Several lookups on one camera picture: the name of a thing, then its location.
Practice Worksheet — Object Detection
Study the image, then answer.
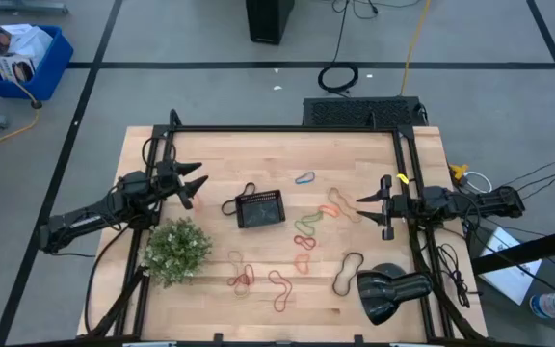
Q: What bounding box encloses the green rubber band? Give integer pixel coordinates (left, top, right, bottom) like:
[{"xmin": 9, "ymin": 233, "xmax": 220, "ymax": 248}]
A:
[{"xmin": 293, "ymin": 210, "xmax": 325, "ymax": 238}]

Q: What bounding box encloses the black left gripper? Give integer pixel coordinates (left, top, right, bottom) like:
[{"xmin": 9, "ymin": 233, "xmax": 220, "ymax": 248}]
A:
[{"xmin": 154, "ymin": 160, "xmax": 210, "ymax": 211}]

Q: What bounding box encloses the small red rubber band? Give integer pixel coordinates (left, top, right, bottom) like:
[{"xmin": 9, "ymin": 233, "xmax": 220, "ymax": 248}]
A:
[{"xmin": 293, "ymin": 234, "xmax": 318, "ymax": 252}]

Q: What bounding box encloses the black slotted plastic basket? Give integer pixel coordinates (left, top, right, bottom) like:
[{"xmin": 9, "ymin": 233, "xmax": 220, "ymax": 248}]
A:
[{"xmin": 233, "ymin": 189, "xmax": 287, "ymax": 229}]

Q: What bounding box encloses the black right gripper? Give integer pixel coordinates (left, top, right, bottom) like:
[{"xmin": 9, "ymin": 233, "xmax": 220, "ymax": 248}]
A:
[{"xmin": 356, "ymin": 174, "xmax": 423, "ymax": 242}]

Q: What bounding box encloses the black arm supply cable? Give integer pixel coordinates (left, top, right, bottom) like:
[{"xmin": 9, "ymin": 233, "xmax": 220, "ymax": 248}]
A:
[{"xmin": 83, "ymin": 224, "xmax": 132, "ymax": 334}]

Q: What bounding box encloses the black coiled floor cable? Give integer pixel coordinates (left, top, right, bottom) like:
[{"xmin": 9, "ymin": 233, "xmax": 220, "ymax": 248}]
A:
[{"xmin": 316, "ymin": 0, "xmax": 380, "ymax": 94}]

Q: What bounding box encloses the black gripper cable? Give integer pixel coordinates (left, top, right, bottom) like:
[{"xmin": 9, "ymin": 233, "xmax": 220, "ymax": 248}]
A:
[{"xmin": 141, "ymin": 136, "xmax": 178, "ymax": 171}]

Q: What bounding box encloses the thin black cable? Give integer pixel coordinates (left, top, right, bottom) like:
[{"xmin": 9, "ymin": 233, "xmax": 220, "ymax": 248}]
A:
[
  {"xmin": 517, "ymin": 161, "xmax": 555, "ymax": 202},
  {"xmin": 501, "ymin": 148, "xmax": 555, "ymax": 188}
]

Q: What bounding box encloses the large red rubber band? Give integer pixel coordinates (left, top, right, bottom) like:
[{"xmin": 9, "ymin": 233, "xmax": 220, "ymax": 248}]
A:
[{"xmin": 267, "ymin": 269, "xmax": 294, "ymax": 314}]

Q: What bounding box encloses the black beam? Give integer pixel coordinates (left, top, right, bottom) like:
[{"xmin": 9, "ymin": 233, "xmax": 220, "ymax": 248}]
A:
[{"xmin": 469, "ymin": 224, "xmax": 555, "ymax": 276}]

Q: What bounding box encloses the black bundled cable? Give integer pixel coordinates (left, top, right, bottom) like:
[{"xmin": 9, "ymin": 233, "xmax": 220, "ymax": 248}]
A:
[{"xmin": 436, "ymin": 242, "xmax": 472, "ymax": 309}]

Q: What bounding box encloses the black desk lamp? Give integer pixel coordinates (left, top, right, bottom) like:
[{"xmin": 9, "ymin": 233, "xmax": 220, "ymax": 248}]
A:
[{"xmin": 356, "ymin": 262, "xmax": 434, "ymax": 327}]

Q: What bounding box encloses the white bottle blue label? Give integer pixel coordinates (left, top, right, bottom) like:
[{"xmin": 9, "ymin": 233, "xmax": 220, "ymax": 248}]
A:
[{"xmin": 529, "ymin": 291, "xmax": 555, "ymax": 320}]

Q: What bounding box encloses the black computer tower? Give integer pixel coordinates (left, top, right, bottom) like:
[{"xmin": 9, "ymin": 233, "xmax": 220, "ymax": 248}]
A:
[{"xmin": 245, "ymin": 0, "xmax": 296, "ymax": 46}]

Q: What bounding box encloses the green artificial plant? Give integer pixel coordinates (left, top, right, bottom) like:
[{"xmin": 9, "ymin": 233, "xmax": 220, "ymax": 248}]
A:
[{"xmin": 140, "ymin": 216, "xmax": 214, "ymax": 289}]

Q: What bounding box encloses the yellow clamp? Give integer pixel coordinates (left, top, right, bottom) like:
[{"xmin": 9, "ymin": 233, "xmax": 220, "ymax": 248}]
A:
[{"xmin": 449, "ymin": 163, "xmax": 470, "ymax": 183}]

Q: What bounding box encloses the black perforated case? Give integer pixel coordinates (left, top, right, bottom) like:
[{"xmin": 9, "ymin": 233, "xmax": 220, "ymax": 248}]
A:
[{"xmin": 301, "ymin": 95, "xmax": 429, "ymax": 129}]

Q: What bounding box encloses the black aluminium table frame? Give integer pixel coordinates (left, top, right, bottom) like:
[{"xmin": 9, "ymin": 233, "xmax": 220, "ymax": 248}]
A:
[{"xmin": 77, "ymin": 108, "xmax": 489, "ymax": 341}]

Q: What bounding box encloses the white paper sheet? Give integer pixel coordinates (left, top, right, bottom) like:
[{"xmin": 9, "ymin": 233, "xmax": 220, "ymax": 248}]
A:
[{"xmin": 478, "ymin": 226, "xmax": 543, "ymax": 307}]

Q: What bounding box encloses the blue plastic bin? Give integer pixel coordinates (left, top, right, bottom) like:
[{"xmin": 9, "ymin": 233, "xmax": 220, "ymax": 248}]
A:
[{"xmin": 0, "ymin": 24, "xmax": 75, "ymax": 102}]

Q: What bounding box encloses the white printed box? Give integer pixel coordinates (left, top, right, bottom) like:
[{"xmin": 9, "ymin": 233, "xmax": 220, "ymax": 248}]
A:
[
  {"xmin": 0, "ymin": 53, "xmax": 37, "ymax": 84},
  {"xmin": 0, "ymin": 22, "xmax": 54, "ymax": 68}
]

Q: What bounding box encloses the large tan rubber band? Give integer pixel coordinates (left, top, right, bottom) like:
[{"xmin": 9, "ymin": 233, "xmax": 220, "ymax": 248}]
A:
[{"xmin": 326, "ymin": 186, "xmax": 363, "ymax": 224}]

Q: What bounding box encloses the white cable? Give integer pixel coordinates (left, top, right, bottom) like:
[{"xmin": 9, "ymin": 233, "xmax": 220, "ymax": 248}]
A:
[{"xmin": 463, "ymin": 170, "xmax": 493, "ymax": 195}]

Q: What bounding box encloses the large black rubber band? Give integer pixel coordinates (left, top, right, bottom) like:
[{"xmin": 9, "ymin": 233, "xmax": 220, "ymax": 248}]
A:
[{"xmin": 330, "ymin": 251, "xmax": 366, "ymax": 298}]

